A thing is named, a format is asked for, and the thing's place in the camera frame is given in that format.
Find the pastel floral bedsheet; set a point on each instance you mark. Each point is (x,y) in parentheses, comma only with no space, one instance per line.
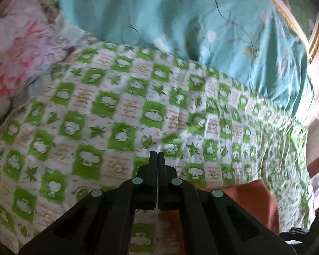
(18,53)

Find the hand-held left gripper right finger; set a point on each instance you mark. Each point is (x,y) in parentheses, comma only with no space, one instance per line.
(167,188)

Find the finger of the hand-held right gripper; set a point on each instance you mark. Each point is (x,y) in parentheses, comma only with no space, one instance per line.
(292,236)

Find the teal floral quilt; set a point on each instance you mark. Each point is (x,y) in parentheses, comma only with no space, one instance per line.
(162,13)

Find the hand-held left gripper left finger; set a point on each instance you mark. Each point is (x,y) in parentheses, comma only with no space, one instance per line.
(146,186)

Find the green checkered blanket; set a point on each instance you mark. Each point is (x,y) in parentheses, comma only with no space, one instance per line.
(122,106)

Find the orange knitted sweater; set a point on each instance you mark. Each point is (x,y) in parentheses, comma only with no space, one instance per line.
(255,199)

